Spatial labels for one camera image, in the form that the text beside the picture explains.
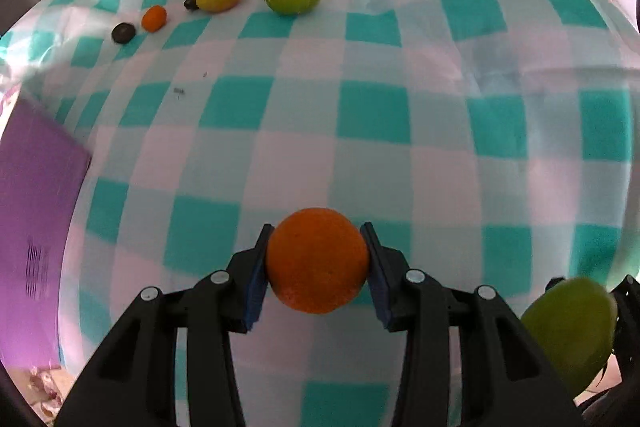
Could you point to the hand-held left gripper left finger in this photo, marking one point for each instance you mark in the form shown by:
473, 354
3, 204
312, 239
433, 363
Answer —
254, 292

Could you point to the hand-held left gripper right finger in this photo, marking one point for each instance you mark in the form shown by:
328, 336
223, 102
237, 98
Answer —
381, 292

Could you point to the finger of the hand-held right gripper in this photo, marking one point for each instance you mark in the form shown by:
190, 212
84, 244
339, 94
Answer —
555, 283
629, 312

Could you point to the green mango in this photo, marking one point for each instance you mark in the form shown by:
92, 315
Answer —
572, 332

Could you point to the large orange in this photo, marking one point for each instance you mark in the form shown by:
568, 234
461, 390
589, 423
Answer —
316, 259

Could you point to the teal white checkered tablecloth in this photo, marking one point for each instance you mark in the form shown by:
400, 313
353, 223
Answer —
350, 107

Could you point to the floral cloth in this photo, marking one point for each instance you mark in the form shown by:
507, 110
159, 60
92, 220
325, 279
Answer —
42, 394

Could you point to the small dark round fruit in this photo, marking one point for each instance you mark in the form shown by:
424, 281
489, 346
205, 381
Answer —
123, 33

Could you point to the small orange kumquat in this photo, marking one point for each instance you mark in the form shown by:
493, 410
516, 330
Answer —
153, 18

